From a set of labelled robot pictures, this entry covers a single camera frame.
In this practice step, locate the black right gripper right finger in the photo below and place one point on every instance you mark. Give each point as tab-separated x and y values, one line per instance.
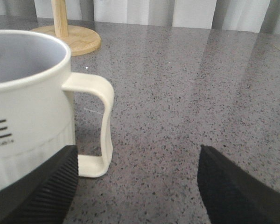
232	196

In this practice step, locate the white HOME mug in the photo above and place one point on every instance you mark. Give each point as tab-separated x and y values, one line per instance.
36	105

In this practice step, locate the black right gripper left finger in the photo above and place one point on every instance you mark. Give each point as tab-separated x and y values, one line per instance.
45	194

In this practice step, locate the wooden mug tree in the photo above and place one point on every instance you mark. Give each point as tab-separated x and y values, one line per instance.
81	40

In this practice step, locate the grey white curtain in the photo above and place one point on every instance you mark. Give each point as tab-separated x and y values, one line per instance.
259	16

